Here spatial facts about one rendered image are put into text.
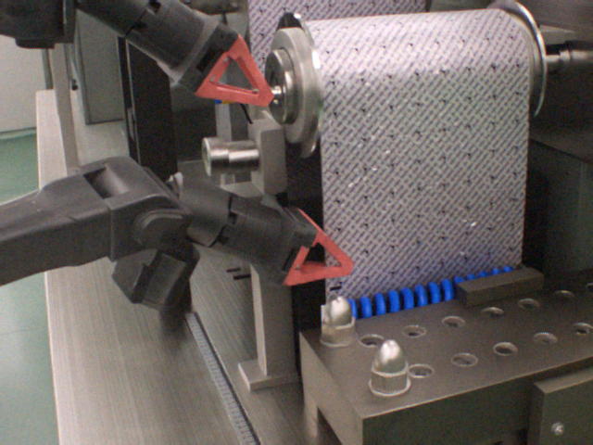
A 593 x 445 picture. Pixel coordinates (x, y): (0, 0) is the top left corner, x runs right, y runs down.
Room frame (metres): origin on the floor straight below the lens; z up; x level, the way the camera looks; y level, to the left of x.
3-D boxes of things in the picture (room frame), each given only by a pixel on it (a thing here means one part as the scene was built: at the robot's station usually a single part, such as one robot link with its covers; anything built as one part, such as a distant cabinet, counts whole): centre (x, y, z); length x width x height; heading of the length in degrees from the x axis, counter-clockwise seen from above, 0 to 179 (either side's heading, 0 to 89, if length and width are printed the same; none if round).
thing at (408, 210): (0.77, -0.14, 1.11); 0.23 x 0.01 x 0.18; 107
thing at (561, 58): (0.87, -0.28, 1.25); 0.07 x 0.04 x 0.04; 107
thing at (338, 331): (0.66, -0.04, 1.05); 0.04 x 0.04 x 0.04
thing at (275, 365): (0.81, 0.04, 1.05); 0.06 x 0.05 x 0.31; 107
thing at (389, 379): (0.57, -0.07, 1.05); 0.04 x 0.04 x 0.04
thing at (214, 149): (0.80, 0.08, 1.18); 0.04 x 0.02 x 0.04; 17
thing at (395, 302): (0.74, -0.15, 1.03); 0.21 x 0.04 x 0.03; 107
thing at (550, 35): (0.87, -0.29, 1.28); 0.06 x 0.05 x 0.02; 107
